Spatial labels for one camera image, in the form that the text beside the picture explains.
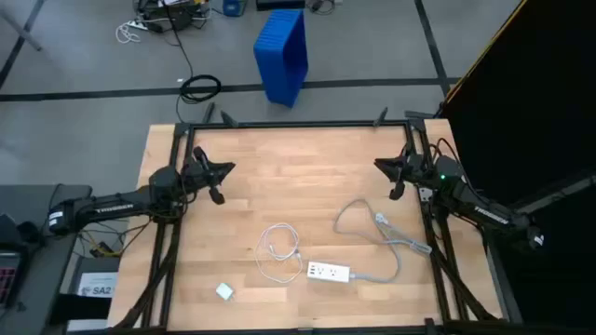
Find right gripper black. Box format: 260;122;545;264
373;142;439;202

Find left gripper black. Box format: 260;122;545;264
179;146;237;206

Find grey braided power cord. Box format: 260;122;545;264
332;198;433;284

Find white USB cable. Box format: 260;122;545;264
253;222;305;285

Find white USB charger adapter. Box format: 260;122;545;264
215;282;236;302

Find white power strip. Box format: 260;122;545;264
305;260;352;284

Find blue plastic bin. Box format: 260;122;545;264
252;8;309;109

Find black panel with yellow edge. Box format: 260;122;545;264
440;0;596;335

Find black electronics pile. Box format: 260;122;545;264
134;0;210;34

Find small blue box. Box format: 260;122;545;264
222;0;247;18

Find grey metal bar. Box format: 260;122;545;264
509;174;596;213

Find white paper sign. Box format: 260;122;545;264
76;272;118;299

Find black flat device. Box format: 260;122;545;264
255;0;306;11

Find black keypad with red keys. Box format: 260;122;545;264
0;250;22;308

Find black coiled floor cable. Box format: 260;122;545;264
165;8;224;123

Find black aluminium table frame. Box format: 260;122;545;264
111;107;527;335

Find white floor cable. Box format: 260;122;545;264
115;18;150;46

